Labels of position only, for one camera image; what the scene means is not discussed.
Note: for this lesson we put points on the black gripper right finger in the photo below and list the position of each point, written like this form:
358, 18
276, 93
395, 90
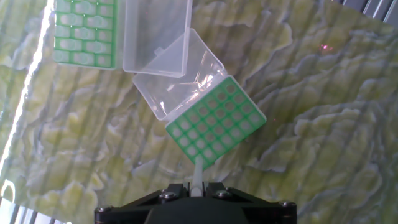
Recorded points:
270, 214

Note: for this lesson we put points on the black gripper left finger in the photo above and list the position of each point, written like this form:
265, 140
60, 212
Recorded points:
124, 214

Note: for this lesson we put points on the green marble patterned mat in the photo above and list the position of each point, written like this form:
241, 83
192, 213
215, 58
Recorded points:
311, 124

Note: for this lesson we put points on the clear tip box green rack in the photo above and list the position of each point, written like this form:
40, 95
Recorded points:
155, 37
174, 93

